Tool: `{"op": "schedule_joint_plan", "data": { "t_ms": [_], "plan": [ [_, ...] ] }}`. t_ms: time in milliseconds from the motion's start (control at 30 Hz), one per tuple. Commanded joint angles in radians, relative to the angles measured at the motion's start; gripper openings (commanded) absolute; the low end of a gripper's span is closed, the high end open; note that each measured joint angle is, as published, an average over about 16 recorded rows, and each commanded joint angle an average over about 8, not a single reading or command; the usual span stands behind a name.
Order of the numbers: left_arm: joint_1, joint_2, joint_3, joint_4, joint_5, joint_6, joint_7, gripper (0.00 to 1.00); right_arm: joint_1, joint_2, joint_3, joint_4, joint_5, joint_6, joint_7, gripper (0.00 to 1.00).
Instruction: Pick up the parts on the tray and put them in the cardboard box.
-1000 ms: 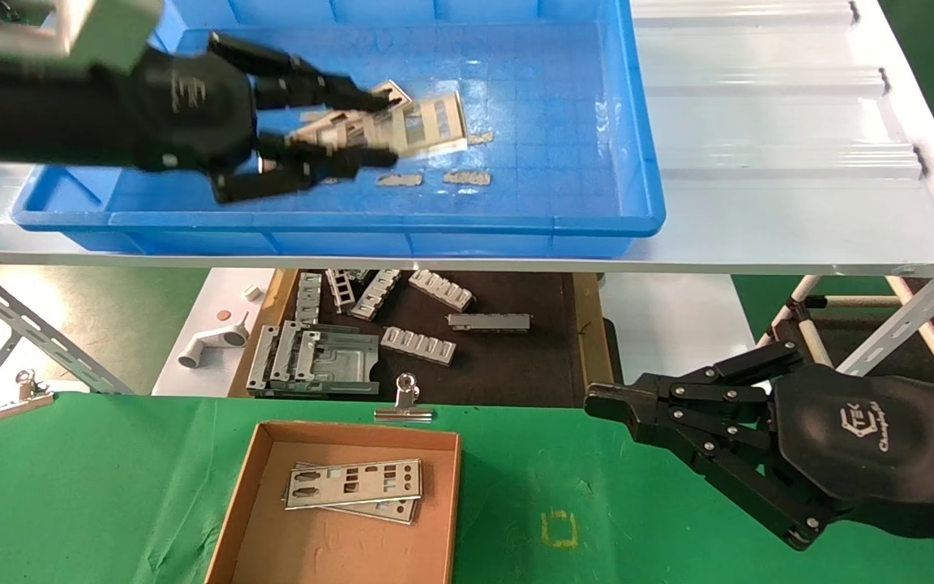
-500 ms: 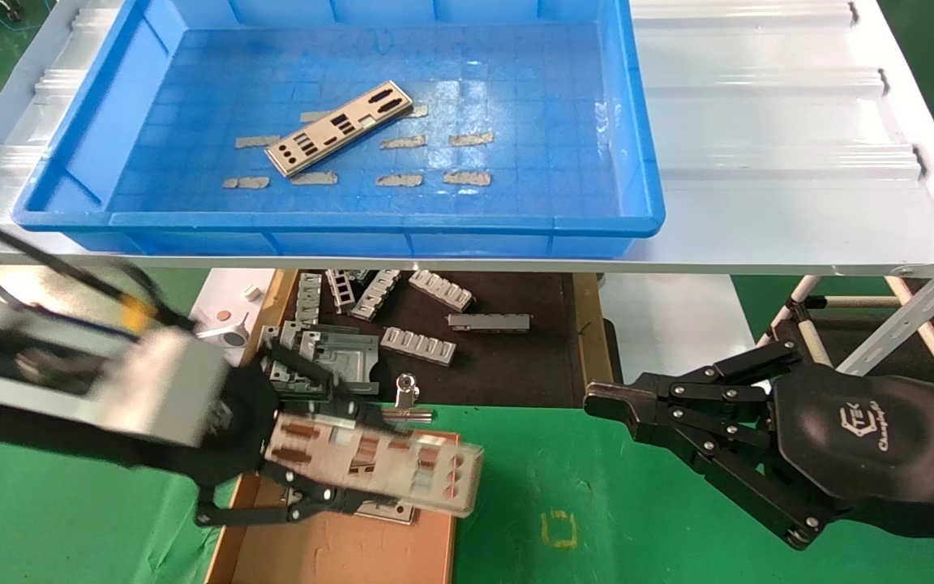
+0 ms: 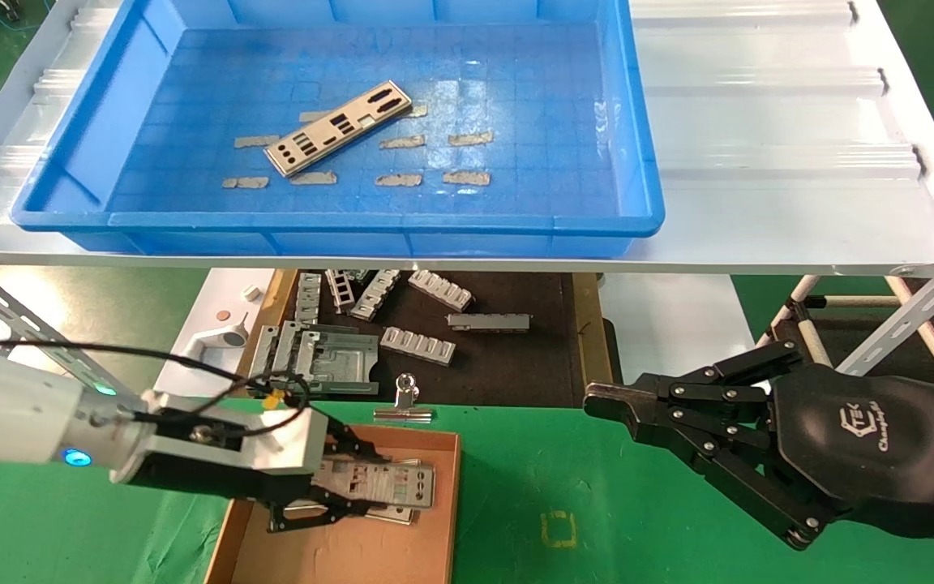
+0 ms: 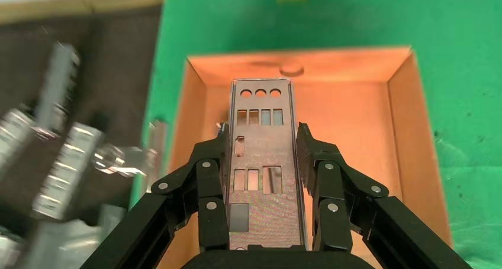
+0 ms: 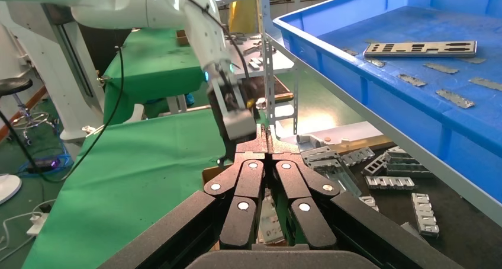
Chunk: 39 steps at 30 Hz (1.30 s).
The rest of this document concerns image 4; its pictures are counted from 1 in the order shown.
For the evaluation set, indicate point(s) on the grey ribbed metal part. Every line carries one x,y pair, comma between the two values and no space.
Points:
66,169
11,135

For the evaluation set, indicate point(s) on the brown cardboard box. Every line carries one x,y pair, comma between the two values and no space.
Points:
341,122

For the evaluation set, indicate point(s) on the grey sheet metal chassis plate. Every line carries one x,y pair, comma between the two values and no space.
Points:
70,239

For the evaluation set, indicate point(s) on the silver perforated shield plate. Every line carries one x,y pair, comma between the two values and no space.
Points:
270,153

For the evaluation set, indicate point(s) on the grey metal bar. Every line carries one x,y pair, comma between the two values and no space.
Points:
59,86

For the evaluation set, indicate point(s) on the pile of metal parts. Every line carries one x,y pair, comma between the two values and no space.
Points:
117,63

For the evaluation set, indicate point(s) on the green table cloth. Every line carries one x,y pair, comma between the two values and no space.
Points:
451,24

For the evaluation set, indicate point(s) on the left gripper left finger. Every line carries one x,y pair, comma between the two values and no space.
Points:
211,220

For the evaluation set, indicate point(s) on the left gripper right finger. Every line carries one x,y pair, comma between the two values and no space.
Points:
333,220

